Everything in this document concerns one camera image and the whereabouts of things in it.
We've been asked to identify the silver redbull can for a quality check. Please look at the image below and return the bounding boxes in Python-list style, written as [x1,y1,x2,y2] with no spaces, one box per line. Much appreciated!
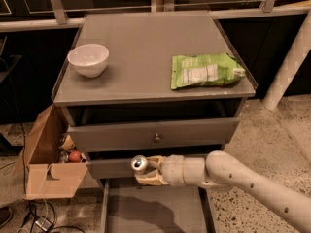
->
[131,155,148,174]

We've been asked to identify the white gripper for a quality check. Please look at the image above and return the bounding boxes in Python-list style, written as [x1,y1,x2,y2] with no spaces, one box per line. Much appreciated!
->
[134,155,206,187]

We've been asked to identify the grey drawer cabinet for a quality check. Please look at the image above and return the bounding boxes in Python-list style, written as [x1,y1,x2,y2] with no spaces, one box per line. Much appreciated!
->
[51,11,259,233]

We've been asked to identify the metal railing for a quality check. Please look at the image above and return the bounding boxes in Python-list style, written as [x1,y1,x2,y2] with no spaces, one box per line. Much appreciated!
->
[0,0,311,33]

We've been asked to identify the grey middle drawer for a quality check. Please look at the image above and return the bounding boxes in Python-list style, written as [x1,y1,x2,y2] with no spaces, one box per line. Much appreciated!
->
[86,152,225,180]

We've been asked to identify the white ceramic bowl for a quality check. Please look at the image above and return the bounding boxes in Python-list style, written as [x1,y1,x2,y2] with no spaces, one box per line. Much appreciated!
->
[67,44,109,78]

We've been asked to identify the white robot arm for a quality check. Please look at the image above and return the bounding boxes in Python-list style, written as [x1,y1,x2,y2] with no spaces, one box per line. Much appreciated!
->
[131,150,311,233]

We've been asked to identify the grey bottom drawer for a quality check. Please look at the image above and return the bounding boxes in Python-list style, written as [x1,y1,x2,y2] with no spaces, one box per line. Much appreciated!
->
[101,178,217,233]

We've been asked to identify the red apple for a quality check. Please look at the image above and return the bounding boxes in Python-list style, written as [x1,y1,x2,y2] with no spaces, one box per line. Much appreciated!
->
[69,150,82,163]

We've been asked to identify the green chip bag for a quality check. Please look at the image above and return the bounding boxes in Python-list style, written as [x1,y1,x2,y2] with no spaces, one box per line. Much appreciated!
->
[171,53,246,90]

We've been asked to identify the brown cardboard box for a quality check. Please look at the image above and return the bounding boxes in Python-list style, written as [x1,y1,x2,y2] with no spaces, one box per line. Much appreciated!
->
[14,105,87,200]

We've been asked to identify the crumpled snack wrapper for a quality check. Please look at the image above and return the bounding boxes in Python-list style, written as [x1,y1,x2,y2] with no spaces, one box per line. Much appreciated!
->
[59,134,75,152]

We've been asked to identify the black floor cables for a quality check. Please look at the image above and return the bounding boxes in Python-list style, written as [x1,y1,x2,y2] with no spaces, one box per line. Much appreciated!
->
[0,123,86,233]

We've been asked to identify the grey top drawer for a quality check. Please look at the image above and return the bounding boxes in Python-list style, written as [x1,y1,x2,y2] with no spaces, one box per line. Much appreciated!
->
[68,117,240,152]

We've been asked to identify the grey drawer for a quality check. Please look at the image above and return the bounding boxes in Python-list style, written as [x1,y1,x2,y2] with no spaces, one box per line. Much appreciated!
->
[68,117,240,152]
[86,152,225,180]
[101,178,217,233]

